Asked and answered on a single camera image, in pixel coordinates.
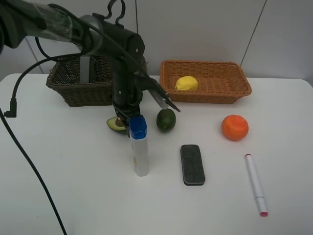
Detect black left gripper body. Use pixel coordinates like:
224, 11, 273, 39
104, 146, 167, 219
111, 56, 157, 118

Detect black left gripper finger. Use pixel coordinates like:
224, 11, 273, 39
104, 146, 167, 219
144, 84, 180, 112
113, 105, 130, 137

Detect halved avocado with pit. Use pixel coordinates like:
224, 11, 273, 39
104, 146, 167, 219
107, 117, 127, 135

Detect white bottle blue cap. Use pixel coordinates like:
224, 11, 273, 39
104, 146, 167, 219
129, 116, 149, 177

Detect yellow lemon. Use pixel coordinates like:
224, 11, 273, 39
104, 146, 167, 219
175, 76, 199, 91

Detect dark green pump bottle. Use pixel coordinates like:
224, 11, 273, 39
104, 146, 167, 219
80, 55, 95, 84

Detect orange tangerine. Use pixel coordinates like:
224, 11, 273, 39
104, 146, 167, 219
221, 115, 249, 141

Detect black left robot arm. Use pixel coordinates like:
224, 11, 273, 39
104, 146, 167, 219
0, 0, 174, 126

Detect green lime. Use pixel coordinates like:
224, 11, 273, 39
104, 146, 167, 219
156, 109, 176, 133

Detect orange wicker basket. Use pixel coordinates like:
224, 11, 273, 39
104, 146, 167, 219
159, 60, 252, 104

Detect dark brown wicker basket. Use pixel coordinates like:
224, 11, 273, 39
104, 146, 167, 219
46, 52, 148, 107

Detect black whiteboard eraser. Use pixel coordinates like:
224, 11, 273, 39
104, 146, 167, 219
180, 144, 205, 186

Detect white marker pink caps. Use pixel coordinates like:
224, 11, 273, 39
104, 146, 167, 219
245, 154, 268, 217

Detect black cable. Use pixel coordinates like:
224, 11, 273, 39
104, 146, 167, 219
0, 36, 85, 235

